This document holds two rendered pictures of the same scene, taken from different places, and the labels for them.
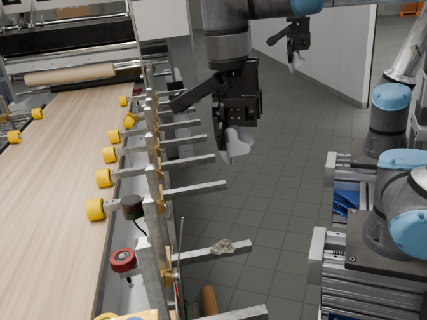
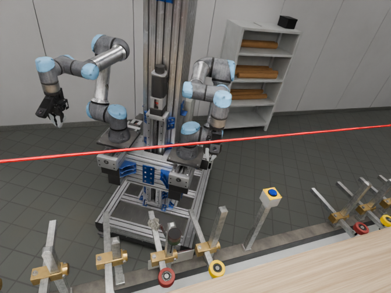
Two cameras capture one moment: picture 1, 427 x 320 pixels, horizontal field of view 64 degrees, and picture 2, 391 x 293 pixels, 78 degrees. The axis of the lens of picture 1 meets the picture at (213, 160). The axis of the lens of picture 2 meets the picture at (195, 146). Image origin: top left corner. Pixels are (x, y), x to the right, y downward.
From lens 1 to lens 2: 1.36 m
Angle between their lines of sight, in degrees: 87
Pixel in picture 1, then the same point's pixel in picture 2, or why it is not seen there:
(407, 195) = not seen: hidden behind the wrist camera
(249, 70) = not seen: hidden behind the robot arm
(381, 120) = (123, 124)
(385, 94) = (121, 111)
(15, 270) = not seen: outside the picture
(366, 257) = (196, 161)
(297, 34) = (58, 101)
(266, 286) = (71, 270)
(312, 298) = (92, 241)
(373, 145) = (122, 136)
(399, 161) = (197, 128)
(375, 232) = (191, 153)
